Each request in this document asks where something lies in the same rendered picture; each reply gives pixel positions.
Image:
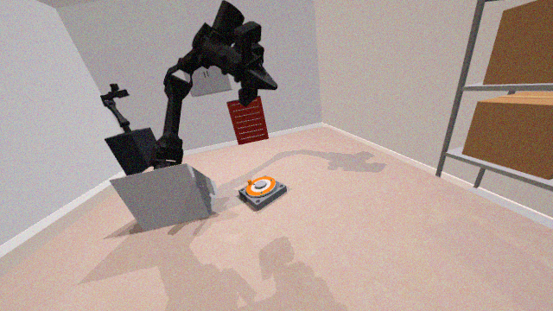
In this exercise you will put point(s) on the orange round plate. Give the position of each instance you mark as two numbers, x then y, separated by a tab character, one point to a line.
253	192

